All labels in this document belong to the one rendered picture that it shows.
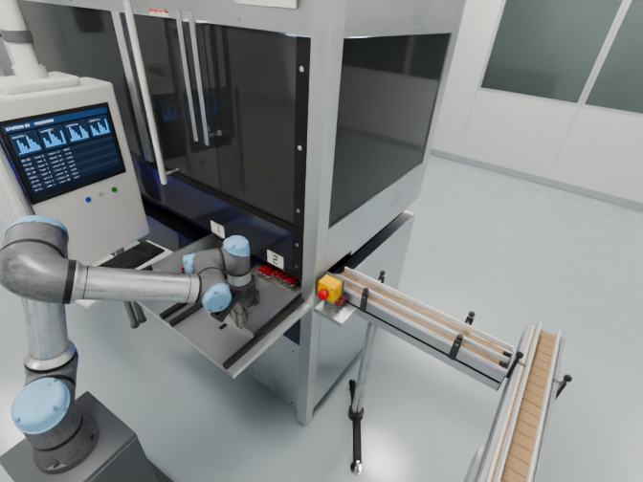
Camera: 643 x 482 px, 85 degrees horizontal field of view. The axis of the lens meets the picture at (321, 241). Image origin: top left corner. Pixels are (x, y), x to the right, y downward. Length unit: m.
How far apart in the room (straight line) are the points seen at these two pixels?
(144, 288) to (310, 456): 1.39
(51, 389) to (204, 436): 1.11
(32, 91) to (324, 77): 1.08
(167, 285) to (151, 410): 1.43
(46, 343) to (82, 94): 0.98
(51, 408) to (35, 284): 0.37
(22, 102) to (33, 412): 1.02
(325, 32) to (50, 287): 0.84
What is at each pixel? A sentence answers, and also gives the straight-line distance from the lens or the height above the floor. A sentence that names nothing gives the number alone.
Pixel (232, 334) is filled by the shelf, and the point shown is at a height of 0.88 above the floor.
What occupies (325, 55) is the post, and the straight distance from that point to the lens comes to 1.01.
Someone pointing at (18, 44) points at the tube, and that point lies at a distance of 1.73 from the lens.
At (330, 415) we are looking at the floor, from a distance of 2.16.
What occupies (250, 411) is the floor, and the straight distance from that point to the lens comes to 2.18.
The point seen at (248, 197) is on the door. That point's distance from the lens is 1.39.
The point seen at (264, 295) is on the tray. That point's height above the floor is 0.88.
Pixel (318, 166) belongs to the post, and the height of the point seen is 1.46.
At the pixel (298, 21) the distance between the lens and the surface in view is 1.07.
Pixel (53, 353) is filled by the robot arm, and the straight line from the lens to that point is 1.22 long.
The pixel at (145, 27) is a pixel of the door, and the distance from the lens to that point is 1.62.
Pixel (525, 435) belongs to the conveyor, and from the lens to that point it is 1.23.
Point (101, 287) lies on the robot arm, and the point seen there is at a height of 1.33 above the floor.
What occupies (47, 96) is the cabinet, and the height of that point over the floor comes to 1.53.
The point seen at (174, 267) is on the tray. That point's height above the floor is 0.88.
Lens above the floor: 1.87
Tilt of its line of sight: 34 degrees down
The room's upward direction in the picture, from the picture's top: 4 degrees clockwise
